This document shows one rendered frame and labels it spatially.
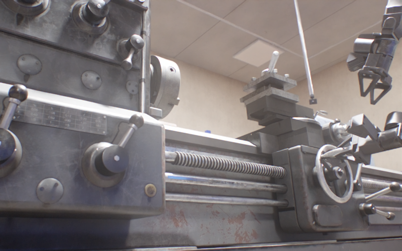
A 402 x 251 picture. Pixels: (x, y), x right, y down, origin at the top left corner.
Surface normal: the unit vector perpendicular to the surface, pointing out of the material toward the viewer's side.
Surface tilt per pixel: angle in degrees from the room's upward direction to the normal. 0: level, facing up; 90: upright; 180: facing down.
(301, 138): 90
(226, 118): 90
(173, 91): 116
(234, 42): 180
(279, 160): 90
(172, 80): 99
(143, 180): 90
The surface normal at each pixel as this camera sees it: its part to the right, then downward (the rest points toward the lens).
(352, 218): 0.59, -0.29
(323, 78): -0.80, -0.17
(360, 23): 0.04, 0.94
